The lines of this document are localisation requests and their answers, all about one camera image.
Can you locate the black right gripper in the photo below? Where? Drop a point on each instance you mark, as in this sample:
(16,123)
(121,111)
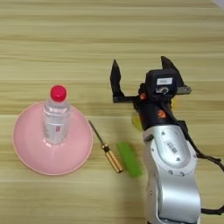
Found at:
(153,113)

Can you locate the clear water bottle red cap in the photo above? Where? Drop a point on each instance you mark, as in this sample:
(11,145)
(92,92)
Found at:
(57,122)

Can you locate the pink round plate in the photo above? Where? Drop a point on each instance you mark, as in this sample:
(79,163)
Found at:
(29,151)

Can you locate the black box with white label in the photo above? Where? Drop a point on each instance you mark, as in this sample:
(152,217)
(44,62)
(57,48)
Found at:
(162,84)

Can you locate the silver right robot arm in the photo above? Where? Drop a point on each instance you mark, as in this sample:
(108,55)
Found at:
(172,175)

